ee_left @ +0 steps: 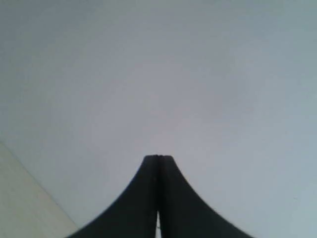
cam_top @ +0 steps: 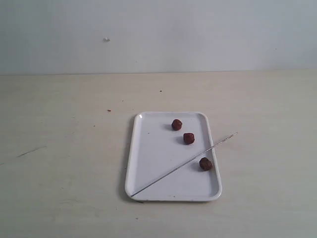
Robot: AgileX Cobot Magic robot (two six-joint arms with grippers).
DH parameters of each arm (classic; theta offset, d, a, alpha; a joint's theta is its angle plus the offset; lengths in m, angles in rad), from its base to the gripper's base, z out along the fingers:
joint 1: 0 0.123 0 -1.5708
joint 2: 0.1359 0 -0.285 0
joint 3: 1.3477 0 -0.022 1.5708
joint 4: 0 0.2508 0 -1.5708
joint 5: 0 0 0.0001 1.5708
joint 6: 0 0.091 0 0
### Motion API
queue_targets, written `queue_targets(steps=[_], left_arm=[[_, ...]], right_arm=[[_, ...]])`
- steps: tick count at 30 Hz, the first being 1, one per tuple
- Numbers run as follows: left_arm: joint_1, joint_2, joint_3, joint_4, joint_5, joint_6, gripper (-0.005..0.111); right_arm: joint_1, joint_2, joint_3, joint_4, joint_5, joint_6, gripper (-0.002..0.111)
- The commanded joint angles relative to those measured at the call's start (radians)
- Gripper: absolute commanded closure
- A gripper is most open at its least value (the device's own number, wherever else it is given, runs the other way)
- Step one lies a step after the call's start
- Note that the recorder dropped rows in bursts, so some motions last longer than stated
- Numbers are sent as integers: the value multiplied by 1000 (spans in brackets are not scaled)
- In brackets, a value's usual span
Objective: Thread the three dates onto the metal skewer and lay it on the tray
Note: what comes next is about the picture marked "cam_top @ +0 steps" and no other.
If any dark red meat chunk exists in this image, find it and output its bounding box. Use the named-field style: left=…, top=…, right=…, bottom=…
left=199, top=157, right=213, bottom=171
left=183, top=132, right=195, bottom=145
left=171, top=119, right=182, bottom=131

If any thin metal skewer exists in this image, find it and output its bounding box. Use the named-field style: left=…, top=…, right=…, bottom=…
left=130, top=132, right=238, bottom=198

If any white rectangular plastic tray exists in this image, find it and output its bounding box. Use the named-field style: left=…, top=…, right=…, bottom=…
left=125, top=112, right=222, bottom=202

